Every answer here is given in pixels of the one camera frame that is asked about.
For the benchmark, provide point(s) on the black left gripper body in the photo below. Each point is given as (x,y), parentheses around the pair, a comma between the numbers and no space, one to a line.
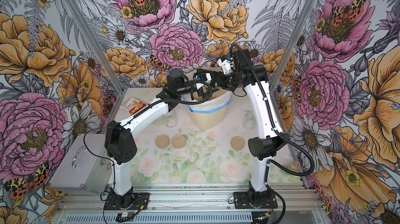
(190,86)

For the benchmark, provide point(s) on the glass jar with tea leaves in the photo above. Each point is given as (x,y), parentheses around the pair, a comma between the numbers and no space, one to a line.
(249,121)

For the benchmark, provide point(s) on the glass tea jar beige lid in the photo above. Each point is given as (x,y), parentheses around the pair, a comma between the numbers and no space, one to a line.
(203,86)

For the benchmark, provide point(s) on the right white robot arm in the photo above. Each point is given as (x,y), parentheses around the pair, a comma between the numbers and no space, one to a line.
(238,70)

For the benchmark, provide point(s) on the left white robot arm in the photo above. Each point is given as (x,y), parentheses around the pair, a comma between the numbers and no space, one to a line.
(119,141)

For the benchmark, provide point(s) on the beige trash bin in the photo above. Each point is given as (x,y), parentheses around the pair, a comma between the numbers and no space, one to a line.
(205,120)

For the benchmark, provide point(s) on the red white bandage box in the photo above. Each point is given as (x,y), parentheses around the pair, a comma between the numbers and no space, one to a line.
(132,106)

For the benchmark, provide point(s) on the small glass spice bottle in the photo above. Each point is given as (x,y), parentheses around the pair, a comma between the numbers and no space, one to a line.
(295,165)

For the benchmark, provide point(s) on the silver metal case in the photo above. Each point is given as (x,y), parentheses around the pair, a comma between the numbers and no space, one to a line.
(85,169)

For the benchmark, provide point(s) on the aluminium corner post left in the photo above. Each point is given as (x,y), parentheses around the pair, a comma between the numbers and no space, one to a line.
(82,23)

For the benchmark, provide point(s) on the aluminium corner post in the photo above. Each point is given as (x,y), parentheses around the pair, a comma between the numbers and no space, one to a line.
(82,23)
(300,23)

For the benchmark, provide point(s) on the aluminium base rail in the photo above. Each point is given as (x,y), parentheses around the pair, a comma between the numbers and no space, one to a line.
(195,204)

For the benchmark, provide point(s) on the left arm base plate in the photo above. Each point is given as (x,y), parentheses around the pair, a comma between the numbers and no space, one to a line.
(129,201)

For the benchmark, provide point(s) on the aluminium corner post right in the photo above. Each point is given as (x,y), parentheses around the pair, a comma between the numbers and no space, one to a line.
(300,23)

